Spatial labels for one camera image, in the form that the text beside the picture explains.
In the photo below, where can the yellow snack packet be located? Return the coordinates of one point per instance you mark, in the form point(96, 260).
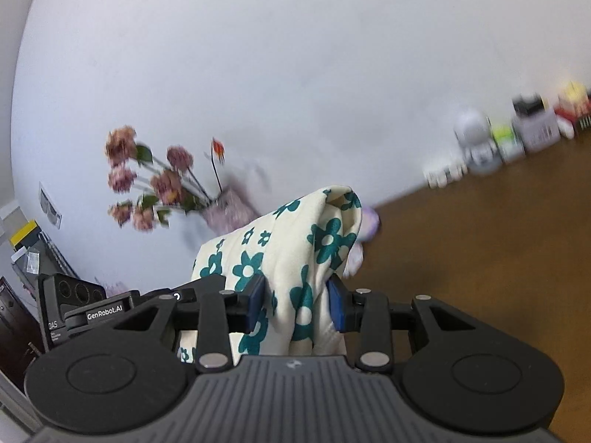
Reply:
point(574, 98)

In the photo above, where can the white round robot toy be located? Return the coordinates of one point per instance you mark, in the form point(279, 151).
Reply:
point(480, 151)

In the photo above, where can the white letter blocks ornament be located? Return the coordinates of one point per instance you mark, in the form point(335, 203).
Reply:
point(444, 172)

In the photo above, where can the black small device on tin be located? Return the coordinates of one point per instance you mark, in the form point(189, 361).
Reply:
point(528, 105)

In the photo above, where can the pink artificial flower bouquet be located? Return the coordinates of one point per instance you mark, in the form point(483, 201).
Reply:
point(164, 186)

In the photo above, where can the pink patterned folded garment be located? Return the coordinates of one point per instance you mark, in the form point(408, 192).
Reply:
point(371, 224)

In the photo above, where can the purple wrapped flower vase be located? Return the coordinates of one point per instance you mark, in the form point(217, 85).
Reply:
point(230, 210)

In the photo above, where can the green white packet stack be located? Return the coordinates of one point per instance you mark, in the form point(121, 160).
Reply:
point(509, 145)

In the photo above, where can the cream cloth with teal flowers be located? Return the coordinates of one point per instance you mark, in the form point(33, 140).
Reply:
point(297, 247)

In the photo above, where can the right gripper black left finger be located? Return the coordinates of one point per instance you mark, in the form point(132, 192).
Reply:
point(245, 306)

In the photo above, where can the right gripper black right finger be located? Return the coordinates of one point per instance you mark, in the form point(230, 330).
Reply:
point(345, 307)

